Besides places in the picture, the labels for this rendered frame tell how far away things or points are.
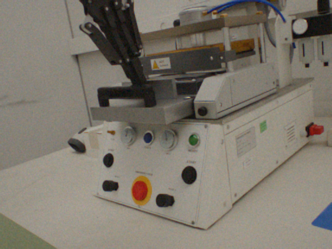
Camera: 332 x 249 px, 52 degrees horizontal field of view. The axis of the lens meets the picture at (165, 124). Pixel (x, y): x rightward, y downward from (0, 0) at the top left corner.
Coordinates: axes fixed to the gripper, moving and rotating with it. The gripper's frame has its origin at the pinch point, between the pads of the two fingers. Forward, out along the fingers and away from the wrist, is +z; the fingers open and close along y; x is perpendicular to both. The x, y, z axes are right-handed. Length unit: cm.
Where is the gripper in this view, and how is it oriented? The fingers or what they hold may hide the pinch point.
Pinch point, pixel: (136, 74)
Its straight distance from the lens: 68.9
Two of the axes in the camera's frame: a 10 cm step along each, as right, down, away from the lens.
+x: 7.3, 0.5, -6.9
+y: -5.8, 5.8, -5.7
